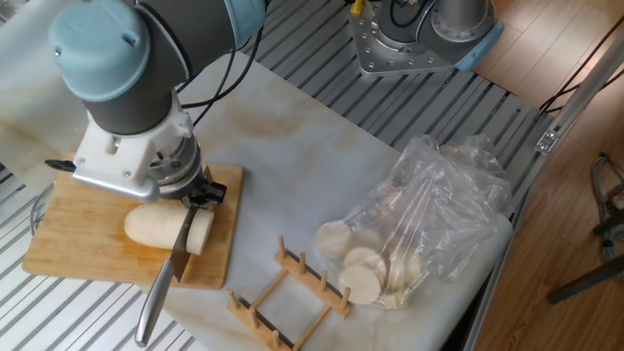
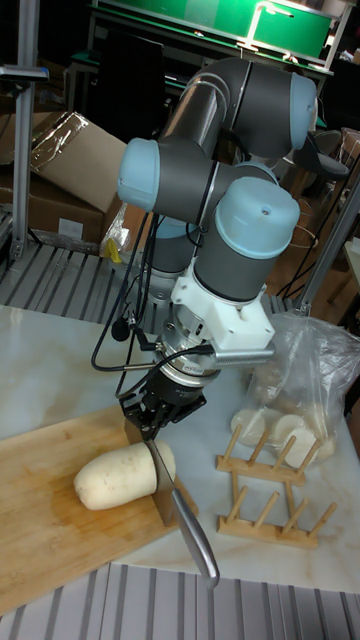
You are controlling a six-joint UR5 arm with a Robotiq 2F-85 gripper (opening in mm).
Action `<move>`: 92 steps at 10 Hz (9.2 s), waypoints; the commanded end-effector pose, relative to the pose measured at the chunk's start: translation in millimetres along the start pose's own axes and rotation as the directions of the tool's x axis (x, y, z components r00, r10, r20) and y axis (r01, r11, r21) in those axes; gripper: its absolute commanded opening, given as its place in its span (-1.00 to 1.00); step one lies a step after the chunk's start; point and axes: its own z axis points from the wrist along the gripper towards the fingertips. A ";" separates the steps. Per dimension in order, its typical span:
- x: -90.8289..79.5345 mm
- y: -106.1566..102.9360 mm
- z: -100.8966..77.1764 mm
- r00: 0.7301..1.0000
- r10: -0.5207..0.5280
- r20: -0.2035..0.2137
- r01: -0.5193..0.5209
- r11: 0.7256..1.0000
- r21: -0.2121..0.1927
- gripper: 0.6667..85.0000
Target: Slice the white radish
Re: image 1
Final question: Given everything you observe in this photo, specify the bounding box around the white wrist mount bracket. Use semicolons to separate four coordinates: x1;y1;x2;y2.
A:
71;103;200;204

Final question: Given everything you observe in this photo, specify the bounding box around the black cable bundle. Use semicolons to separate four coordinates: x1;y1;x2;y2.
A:
44;0;270;174

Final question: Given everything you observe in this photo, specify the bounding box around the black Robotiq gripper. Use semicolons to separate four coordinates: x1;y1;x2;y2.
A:
181;176;228;212

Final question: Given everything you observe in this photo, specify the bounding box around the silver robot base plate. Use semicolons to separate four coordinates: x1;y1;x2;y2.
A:
348;0;488;78

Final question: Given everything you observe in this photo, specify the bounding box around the black metal stand leg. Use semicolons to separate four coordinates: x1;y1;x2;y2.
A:
546;209;624;306

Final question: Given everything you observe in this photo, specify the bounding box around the white radish slice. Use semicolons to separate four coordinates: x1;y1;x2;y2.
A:
388;251;423;293
315;220;354;261
336;264;384;306
377;290;409;311
342;246;389;284

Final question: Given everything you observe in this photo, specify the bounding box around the large white radish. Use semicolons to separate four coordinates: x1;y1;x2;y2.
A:
123;202;216;257

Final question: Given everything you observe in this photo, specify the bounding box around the aluminium frame beam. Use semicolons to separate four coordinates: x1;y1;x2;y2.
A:
461;28;624;351

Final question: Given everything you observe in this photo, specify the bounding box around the grey cable bundle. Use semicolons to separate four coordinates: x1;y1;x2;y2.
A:
589;153;624;264

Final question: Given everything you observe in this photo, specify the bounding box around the silver corner bracket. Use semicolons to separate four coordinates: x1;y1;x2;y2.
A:
534;129;560;155

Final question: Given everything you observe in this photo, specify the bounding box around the bamboo cutting board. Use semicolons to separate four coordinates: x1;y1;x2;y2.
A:
21;163;246;291

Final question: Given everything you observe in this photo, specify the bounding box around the black floor cable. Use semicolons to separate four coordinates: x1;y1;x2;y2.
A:
538;14;624;116

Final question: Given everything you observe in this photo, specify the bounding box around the steel cleaver knife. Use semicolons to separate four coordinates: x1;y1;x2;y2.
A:
134;165;215;349

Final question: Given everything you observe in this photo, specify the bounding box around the clear plastic bag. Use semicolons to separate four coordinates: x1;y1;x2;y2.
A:
314;134;516;311

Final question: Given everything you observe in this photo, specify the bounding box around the wooden peg rack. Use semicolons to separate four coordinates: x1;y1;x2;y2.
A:
227;235;353;351

